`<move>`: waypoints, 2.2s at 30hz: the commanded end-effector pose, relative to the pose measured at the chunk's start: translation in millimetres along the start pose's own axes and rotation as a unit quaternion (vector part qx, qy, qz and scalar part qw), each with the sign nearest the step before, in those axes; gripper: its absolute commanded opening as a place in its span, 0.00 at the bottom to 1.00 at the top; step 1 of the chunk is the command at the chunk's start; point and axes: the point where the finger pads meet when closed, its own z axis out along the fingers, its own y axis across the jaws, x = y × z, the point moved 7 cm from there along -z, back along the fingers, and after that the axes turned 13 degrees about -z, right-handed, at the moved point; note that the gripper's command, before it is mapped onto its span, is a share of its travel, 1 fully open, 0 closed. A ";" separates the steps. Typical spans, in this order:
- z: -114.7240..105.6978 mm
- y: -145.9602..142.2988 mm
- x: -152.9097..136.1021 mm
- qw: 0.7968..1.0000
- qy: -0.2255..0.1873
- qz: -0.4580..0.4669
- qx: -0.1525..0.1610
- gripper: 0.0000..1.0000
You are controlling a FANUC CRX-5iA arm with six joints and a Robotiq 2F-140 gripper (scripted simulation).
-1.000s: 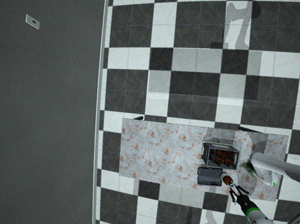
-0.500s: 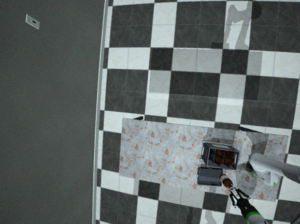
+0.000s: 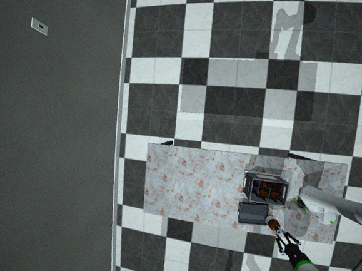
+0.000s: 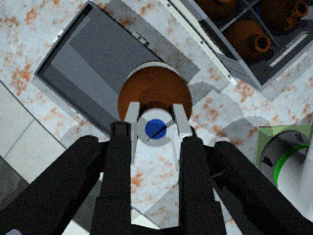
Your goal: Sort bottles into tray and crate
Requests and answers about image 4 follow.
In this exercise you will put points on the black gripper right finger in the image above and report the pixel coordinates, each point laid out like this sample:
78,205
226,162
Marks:
255,204

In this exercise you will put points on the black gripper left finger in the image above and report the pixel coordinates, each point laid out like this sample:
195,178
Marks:
48,204

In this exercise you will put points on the dark grey crate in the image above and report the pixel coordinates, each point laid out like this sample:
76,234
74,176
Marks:
281,41

